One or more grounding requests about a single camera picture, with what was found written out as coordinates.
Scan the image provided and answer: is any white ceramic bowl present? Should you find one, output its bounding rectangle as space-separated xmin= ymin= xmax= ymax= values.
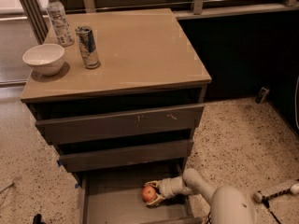
xmin=22 ymin=44 xmax=64 ymax=76

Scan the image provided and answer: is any white power strip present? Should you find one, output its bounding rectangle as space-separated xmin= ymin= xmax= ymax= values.
xmin=253 ymin=179 xmax=299 ymax=203

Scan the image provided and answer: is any silver blue drink can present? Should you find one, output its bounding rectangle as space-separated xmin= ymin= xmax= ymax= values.
xmin=75 ymin=26 xmax=100 ymax=69

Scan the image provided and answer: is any small black floor device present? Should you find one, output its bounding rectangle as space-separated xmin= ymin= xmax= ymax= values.
xmin=255 ymin=87 xmax=270 ymax=104

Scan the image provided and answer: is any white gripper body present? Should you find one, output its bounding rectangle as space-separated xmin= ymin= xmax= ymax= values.
xmin=159 ymin=176 xmax=184 ymax=199

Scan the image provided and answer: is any black floor cable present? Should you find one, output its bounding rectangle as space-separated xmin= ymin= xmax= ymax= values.
xmin=263 ymin=199 xmax=283 ymax=224

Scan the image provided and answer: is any black object at bottom edge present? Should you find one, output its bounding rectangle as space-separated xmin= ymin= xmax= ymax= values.
xmin=33 ymin=214 xmax=44 ymax=224

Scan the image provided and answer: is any bottom open grey drawer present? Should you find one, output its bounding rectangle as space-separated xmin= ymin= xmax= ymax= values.
xmin=81 ymin=161 xmax=203 ymax=224

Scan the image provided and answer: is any clear plastic water bottle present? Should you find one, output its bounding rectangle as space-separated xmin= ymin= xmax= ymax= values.
xmin=46 ymin=0 xmax=74 ymax=47

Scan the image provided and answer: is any middle grey drawer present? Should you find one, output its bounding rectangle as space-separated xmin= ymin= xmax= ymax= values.
xmin=60 ymin=139 xmax=193 ymax=173

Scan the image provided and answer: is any grey drawer cabinet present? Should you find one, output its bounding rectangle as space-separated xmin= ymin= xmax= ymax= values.
xmin=21 ymin=9 xmax=210 ymax=222

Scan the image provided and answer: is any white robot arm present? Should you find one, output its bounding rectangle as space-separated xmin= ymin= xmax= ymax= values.
xmin=142 ymin=168 xmax=257 ymax=224

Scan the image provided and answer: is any top grey drawer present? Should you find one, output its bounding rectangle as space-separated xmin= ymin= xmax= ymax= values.
xmin=36 ymin=105 xmax=204 ymax=144

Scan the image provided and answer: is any red apple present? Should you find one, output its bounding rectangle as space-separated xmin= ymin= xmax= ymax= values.
xmin=142 ymin=186 xmax=156 ymax=203

